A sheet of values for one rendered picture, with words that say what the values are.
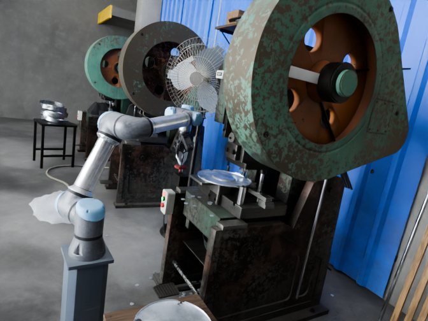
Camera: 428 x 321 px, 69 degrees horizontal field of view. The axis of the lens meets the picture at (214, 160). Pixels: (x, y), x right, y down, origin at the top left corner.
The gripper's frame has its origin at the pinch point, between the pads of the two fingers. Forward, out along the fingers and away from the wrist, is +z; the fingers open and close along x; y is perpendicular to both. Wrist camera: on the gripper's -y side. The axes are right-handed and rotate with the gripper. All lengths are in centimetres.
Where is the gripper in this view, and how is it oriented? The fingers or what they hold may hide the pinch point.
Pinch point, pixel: (181, 164)
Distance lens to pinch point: 189.8
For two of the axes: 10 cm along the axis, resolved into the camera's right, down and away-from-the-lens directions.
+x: -8.6, -0.3, -5.2
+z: -1.6, 9.6, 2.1
